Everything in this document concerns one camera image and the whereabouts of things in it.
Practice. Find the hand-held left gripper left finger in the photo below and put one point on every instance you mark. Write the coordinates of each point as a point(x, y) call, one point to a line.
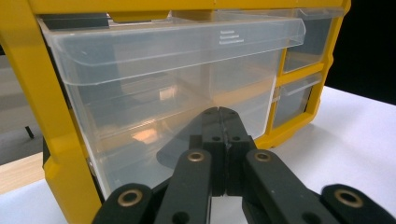
point(214, 140)

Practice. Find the yellow black organizer case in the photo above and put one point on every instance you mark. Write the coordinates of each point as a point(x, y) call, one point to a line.
point(49, 93)

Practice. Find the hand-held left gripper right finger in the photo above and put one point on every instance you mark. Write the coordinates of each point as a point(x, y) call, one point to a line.
point(235, 140)

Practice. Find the clear plastic pulled drawer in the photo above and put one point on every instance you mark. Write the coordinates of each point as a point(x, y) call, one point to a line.
point(155, 77)

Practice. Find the set of clear organizer drawers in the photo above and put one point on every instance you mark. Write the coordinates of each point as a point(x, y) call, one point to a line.
point(306, 43)

